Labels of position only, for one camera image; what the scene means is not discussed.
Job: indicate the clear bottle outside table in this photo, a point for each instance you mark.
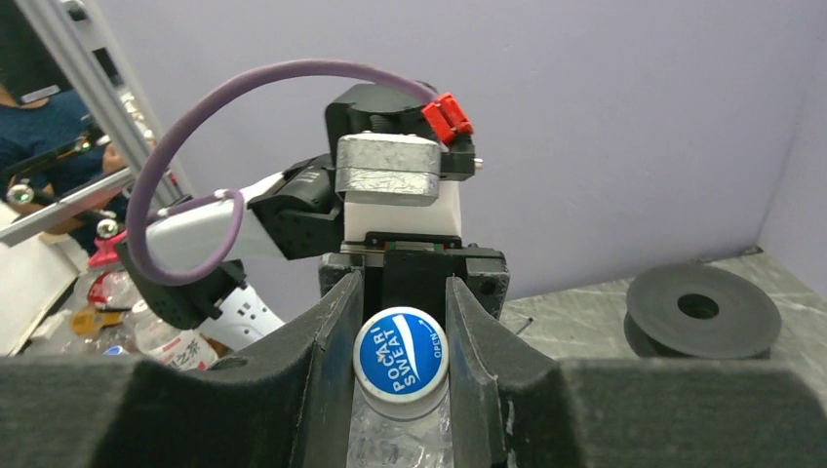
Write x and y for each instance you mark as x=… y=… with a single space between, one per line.
x=181 y=350

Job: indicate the red label bottle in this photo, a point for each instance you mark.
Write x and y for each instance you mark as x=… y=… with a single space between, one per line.
x=106 y=284

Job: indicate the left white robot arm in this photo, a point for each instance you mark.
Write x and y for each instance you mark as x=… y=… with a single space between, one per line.
x=296 y=213

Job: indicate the black spool disc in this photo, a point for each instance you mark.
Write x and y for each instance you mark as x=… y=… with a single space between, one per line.
x=699 y=311

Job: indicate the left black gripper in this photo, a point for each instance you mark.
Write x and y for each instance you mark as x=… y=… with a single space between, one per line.
x=490 y=366

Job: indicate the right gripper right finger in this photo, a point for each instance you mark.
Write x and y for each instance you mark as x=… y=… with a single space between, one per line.
x=669 y=414

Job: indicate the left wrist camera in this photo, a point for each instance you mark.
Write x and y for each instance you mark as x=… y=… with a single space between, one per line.
x=391 y=183

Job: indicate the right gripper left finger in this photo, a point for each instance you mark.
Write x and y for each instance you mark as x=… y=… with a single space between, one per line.
x=131 y=412

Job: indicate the clear bottle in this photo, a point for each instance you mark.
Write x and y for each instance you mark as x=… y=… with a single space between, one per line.
x=376 y=441

